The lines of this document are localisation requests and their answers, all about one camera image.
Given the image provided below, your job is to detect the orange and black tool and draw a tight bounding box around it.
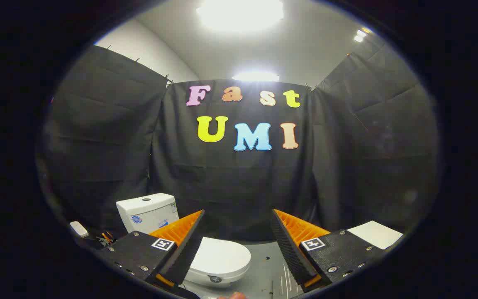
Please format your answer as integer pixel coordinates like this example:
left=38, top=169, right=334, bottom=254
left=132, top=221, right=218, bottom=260
left=97, top=230, right=117, bottom=246

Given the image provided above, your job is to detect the white flat board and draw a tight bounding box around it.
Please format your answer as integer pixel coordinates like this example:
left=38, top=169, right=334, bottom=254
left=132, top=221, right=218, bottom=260
left=346, top=221, right=404, bottom=250

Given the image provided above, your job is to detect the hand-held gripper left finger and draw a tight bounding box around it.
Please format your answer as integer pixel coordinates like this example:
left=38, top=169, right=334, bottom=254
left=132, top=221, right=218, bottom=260
left=98, top=210, right=205, bottom=288

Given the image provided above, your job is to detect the white toilet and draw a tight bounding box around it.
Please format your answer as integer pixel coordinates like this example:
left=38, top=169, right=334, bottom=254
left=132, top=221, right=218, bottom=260
left=116, top=193, right=252, bottom=289

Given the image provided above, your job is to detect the narrow ceiling light panel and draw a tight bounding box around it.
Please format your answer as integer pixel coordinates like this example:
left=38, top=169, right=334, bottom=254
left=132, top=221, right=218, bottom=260
left=232, top=72, right=280, bottom=82

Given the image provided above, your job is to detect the small white device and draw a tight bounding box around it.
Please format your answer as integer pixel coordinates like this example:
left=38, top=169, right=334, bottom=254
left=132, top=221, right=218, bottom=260
left=70, top=221, right=90, bottom=238

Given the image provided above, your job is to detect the black backdrop cloth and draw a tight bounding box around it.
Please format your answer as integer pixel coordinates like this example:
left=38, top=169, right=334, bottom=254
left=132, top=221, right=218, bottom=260
left=36, top=45, right=441, bottom=243

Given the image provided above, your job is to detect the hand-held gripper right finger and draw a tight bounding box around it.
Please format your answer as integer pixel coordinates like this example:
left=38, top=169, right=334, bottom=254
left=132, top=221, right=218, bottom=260
left=271, top=209, right=385, bottom=288

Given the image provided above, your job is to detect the large ceiling light panel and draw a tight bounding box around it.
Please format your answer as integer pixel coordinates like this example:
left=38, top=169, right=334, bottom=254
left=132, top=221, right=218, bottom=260
left=197, top=0, right=285, bottom=32

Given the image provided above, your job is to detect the white toilet lid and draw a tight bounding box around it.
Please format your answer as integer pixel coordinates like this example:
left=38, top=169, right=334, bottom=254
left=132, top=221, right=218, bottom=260
left=186, top=237, right=252, bottom=285

